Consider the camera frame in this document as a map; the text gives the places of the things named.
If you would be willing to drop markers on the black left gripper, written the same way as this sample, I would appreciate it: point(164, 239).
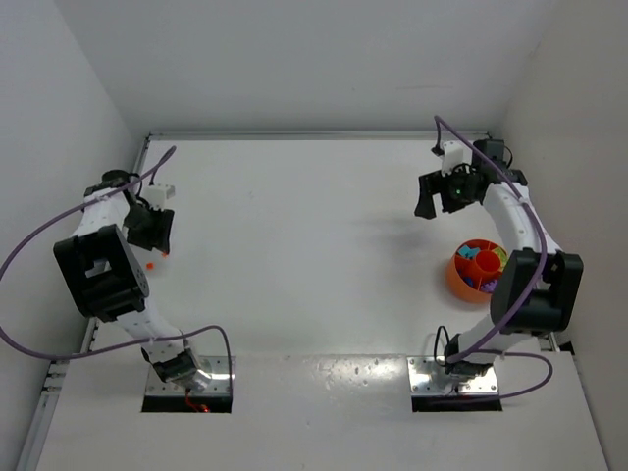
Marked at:
point(157, 228)

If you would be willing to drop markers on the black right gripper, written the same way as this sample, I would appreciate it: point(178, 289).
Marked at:
point(439, 188)

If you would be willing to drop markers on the lime green lego brick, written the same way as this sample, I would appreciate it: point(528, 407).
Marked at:
point(501, 255)

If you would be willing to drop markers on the purple lego plate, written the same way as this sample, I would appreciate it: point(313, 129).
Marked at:
point(488, 287)

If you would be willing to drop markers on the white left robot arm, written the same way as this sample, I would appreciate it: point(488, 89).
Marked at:
point(108, 282)

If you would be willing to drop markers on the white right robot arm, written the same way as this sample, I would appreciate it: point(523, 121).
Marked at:
point(560, 281)

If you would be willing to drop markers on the orange round divided container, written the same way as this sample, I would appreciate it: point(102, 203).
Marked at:
point(474, 269)

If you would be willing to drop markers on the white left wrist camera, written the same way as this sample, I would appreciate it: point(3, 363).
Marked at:
point(157, 195)

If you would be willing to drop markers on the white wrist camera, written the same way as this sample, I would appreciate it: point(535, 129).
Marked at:
point(157, 195)
point(451, 154)

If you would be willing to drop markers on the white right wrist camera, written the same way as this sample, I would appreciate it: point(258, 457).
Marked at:
point(451, 154)

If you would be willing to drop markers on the aluminium frame rail right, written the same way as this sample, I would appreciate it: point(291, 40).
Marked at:
point(517, 309)

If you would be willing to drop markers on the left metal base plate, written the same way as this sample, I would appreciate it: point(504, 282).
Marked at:
point(211, 381)

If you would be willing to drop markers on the metal base plate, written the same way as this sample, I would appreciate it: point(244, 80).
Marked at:
point(428, 379)
point(211, 381)

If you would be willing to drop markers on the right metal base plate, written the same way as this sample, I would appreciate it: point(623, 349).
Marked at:
point(428, 379)

